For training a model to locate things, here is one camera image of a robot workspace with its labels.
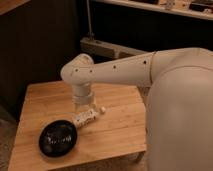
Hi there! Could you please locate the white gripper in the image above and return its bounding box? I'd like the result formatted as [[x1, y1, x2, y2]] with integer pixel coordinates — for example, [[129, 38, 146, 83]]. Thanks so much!
[[72, 83, 94, 112]]

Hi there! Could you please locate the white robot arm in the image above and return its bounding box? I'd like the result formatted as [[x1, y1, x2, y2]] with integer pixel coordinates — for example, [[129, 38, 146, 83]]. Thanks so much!
[[61, 47, 213, 171]]

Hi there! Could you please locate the black ceramic bowl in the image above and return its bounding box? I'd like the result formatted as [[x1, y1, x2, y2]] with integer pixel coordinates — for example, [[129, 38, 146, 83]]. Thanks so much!
[[39, 120, 78, 157]]

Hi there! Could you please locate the wooden table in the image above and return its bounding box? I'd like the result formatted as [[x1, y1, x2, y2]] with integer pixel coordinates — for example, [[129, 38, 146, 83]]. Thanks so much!
[[8, 81, 146, 171]]

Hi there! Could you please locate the metal pole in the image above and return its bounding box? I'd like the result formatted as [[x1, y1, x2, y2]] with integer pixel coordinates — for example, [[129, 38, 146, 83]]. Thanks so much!
[[86, 0, 94, 40]]

